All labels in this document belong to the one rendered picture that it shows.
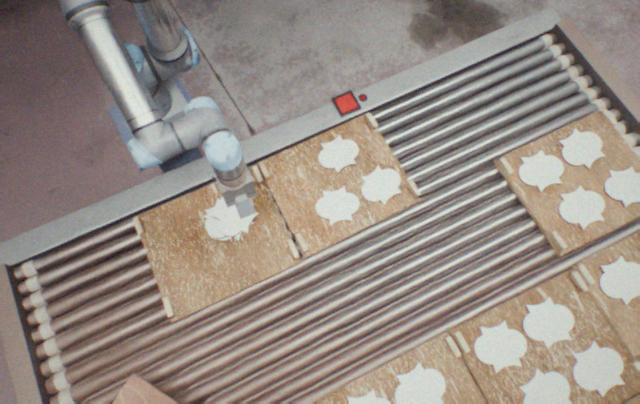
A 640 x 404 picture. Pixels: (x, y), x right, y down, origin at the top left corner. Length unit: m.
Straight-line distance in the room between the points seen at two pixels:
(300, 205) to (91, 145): 1.62
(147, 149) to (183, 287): 0.52
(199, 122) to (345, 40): 1.99
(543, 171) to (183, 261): 1.15
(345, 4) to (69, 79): 1.63
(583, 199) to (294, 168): 0.90
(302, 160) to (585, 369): 0.99
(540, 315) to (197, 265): 0.99
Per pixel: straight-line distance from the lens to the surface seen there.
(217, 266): 1.58
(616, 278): 1.77
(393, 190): 1.64
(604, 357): 1.70
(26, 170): 3.06
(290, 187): 1.63
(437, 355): 1.55
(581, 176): 1.85
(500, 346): 1.59
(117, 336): 1.64
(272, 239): 1.58
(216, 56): 3.09
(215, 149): 1.15
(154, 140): 1.22
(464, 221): 1.68
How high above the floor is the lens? 2.45
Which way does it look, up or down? 68 degrees down
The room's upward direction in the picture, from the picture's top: 1 degrees counter-clockwise
